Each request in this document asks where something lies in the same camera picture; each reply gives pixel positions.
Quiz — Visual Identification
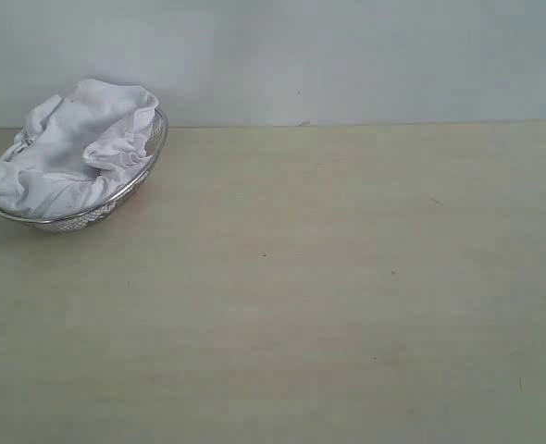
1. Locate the white t-shirt red lettering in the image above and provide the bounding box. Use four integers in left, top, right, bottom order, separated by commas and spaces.
0, 79, 158, 219

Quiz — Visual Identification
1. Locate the metal wire mesh basket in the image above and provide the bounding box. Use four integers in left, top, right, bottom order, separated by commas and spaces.
0, 107, 168, 233

